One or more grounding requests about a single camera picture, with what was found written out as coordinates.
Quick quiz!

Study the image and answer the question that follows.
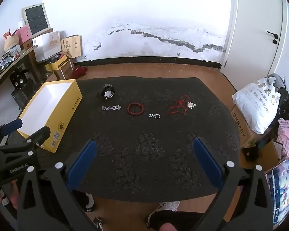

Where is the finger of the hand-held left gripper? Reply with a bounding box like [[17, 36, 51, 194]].
[[24, 126, 51, 150], [0, 119, 23, 147]]

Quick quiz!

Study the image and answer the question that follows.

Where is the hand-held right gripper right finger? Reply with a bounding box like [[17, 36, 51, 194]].
[[190, 138, 273, 231]]

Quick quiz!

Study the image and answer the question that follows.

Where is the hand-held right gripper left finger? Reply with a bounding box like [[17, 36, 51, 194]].
[[17, 140, 100, 231]]

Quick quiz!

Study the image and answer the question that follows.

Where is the yellow cardboard box white inside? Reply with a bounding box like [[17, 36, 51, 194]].
[[16, 79, 83, 153]]

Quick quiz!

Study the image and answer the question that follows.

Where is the red string bracelet silver charm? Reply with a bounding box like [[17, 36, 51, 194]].
[[168, 96, 197, 115]]

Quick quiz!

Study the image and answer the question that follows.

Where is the red bead bracelet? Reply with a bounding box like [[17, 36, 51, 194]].
[[127, 103, 144, 116]]

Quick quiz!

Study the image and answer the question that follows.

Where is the black wristwatch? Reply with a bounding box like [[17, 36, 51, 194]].
[[100, 84, 116, 100]]

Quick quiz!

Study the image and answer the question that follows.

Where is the black and white sneaker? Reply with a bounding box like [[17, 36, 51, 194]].
[[83, 192, 95, 212]]

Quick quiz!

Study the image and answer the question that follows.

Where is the black speaker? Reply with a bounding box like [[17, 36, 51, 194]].
[[9, 71, 30, 88]]

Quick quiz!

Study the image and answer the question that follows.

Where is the brown cardboard box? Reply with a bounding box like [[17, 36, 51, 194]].
[[230, 106, 258, 150]]

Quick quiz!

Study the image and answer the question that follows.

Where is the person's leg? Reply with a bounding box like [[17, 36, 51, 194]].
[[149, 209, 205, 231]]

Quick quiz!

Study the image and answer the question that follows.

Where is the dark desk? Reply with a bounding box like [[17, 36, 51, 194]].
[[0, 47, 36, 94]]

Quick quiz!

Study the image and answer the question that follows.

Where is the dark patterned mat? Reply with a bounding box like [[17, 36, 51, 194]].
[[8, 77, 241, 204]]

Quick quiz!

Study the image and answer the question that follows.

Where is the yellow brown carton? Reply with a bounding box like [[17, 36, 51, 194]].
[[45, 57, 75, 80]]

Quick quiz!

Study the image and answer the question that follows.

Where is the red cloth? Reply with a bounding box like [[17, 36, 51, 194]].
[[72, 66, 88, 79]]

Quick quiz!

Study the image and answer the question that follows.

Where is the white printed sack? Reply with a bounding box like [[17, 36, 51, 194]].
[[232, 76, 281, 135]]

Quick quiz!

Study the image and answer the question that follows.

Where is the colourful printed box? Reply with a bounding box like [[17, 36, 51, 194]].
[[265, 157, 289, 229]]

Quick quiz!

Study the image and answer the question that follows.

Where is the white paper bag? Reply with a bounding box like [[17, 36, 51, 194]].
[[32, 31, 62, 63]]

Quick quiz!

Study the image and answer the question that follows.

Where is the pink box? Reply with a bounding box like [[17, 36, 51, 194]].
[[16, 25, 32, 45]]

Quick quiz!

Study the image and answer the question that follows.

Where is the brown paper bag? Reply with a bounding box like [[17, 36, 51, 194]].
[[61, 36, 82, 59]]

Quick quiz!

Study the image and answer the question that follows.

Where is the dark clothing pile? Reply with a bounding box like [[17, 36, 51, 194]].
[[277, 87, 289, 121]]

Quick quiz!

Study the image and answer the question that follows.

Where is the white framed monitor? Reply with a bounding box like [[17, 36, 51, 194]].
[[22, 3, 51, 36]]

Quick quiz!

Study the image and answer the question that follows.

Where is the white door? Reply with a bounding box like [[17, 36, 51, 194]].
[[222, 0, 289, 77]]

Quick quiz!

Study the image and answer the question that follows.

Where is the black door handle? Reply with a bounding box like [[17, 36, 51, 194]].
[[266, 30, 279, 45]]

